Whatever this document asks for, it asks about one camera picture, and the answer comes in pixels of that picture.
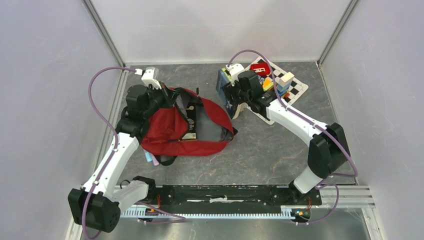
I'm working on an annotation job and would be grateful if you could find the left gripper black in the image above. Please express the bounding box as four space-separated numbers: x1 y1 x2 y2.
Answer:
142 81 180 119

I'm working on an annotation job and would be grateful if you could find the black book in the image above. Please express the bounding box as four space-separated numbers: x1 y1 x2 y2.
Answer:
181 102 197 141

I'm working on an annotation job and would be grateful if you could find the red backpack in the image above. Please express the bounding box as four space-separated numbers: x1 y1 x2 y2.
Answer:
140 87 238 166

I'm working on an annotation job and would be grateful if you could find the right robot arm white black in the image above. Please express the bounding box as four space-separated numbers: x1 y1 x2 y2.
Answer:
221 69 351 204

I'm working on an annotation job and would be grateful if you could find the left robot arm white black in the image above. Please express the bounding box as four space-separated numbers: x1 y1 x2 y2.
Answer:
67 84 179 233

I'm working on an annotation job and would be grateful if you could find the blue book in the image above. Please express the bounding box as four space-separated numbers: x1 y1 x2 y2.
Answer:
215 67 238 119

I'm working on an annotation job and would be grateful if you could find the yellow green toy block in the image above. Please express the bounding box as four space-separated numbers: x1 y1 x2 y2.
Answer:
262 77 274 92

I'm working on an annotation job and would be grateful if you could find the red toy block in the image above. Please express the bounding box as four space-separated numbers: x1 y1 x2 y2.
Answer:
249 62 271 77

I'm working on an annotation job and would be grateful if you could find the checkered play mat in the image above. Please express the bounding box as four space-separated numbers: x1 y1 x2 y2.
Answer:
244 56 309 125

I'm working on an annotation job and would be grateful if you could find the white blue block tower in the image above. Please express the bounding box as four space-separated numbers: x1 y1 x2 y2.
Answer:
275 72 294 97

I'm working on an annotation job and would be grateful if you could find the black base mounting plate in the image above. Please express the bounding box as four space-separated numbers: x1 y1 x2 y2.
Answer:
142 184 322 215

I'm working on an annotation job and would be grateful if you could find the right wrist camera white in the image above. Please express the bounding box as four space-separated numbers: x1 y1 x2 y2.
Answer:
225 63 245 86

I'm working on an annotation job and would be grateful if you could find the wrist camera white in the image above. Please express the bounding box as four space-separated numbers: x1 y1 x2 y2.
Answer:
225 63 245 86
135 66 162 90

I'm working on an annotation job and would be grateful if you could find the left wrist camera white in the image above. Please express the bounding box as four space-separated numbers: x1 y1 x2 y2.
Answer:
135 66 162 90

